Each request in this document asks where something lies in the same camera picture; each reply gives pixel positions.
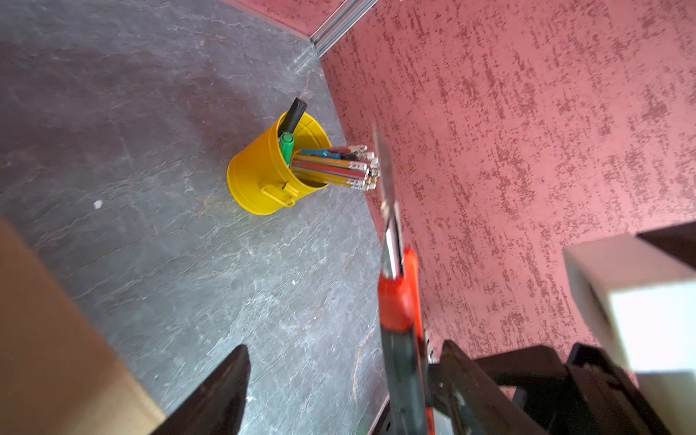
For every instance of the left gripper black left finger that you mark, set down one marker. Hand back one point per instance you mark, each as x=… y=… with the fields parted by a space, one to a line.
x=217 y=406

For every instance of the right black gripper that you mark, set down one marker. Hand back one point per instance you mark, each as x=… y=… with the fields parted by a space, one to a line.
x=587 y=394

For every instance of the brown cardboard express box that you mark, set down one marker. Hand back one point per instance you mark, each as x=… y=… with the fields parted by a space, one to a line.
x=58 y=374

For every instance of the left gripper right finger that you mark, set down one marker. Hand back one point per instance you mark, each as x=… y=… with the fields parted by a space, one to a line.
x=475 y=404

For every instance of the yellow pen cup right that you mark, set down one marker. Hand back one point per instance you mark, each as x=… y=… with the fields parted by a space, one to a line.
x=293 y=159

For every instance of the red black utility knife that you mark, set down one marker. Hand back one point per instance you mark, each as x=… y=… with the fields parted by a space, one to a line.
x=403 y=342

